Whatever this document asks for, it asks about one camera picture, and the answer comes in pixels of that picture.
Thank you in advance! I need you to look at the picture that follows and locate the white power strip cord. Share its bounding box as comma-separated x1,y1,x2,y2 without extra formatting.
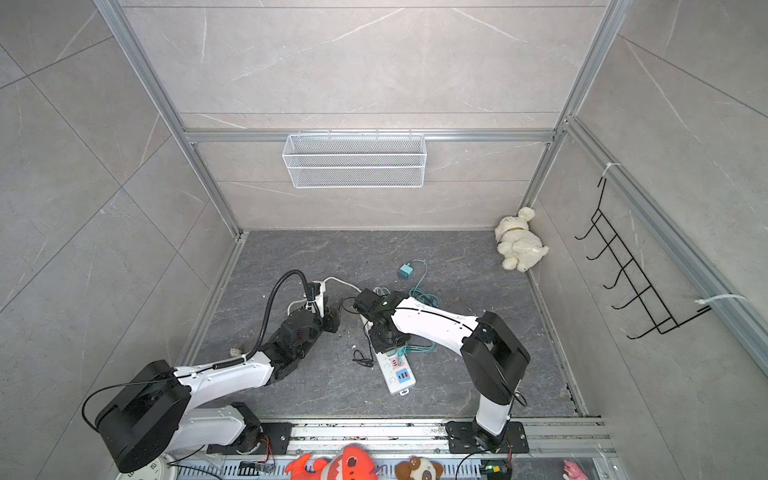
286,275,363,316

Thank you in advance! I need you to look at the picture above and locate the white power strip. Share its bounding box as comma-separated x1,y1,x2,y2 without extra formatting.
376,350,416,396

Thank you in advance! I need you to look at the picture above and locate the red plush toy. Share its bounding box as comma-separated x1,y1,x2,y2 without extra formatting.
285,445,378,480

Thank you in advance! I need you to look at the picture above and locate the brown dog plush toy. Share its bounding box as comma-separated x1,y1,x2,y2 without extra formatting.
394,457,445,480

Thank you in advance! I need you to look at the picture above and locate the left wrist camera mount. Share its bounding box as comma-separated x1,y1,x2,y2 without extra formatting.
306,281,327,319

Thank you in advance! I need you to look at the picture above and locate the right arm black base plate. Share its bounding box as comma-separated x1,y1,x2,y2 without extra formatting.
445,421,530,454

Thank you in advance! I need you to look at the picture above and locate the black wire hook rack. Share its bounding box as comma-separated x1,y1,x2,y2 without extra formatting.
574,178,712,340

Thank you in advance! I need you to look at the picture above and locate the black thin cable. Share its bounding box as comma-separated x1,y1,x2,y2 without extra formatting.
338,296,377,370

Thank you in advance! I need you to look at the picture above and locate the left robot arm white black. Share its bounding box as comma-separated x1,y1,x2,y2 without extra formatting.
93,308,340,473

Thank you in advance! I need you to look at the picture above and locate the teal charger far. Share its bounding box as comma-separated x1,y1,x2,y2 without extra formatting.
397,263,414,280

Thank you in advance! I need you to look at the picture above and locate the pink plush toy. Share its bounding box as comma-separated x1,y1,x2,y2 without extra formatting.
563,460,589,480

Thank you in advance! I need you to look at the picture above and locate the white alarm clock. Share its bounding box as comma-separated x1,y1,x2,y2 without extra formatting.
116,454,178,480

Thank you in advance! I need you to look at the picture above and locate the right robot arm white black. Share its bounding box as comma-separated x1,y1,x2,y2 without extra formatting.
353,289,530,452

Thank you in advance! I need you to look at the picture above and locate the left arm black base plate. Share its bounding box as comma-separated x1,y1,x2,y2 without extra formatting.
206,422,293,455

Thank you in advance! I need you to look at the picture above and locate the white plush bear toy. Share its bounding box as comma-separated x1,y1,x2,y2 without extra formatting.
494,207,549,273

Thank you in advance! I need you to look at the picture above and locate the white wire mesh basket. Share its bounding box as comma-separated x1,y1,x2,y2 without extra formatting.
282,133,428,189

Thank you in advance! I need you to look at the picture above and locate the teal cable bundle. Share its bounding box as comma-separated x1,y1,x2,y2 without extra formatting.
401,259,442,358

